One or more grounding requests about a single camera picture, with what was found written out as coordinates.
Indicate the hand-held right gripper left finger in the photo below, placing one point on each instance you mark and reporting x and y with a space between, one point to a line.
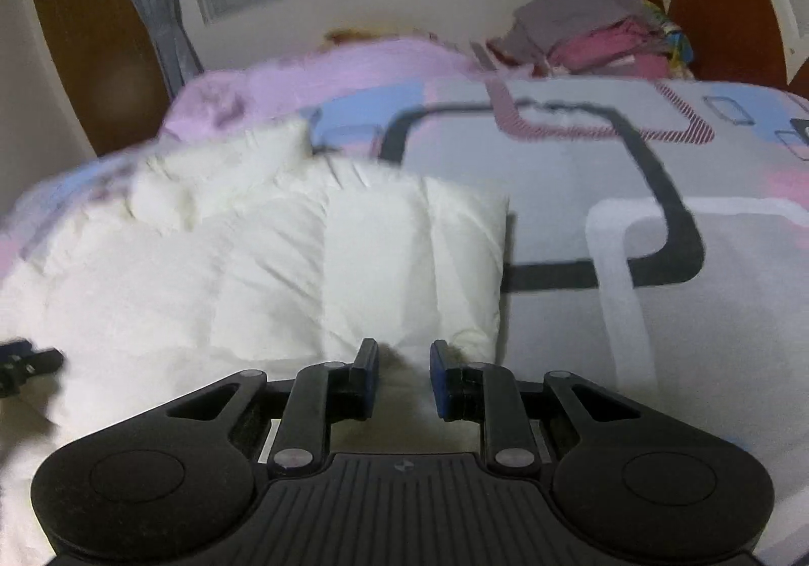
368 379

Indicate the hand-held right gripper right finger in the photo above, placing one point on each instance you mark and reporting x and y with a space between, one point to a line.
440 379

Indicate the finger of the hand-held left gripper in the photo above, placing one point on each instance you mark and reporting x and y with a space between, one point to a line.
31 364

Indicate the white puffer jacket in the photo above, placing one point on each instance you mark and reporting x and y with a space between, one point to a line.
253 263

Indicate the pile of folded clothes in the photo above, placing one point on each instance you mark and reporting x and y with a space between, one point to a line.
588 29

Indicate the bed with patterned grey sheet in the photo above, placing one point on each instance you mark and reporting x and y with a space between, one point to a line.
695 313

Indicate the pink blanket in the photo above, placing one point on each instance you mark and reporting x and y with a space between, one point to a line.
354 70

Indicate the brown wooden door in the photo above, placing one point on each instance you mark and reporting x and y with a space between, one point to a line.
95 35

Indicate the yellow printed cloth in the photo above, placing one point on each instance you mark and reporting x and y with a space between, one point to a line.
354 35

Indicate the grey curtain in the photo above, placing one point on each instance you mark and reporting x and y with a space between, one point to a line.
158 4

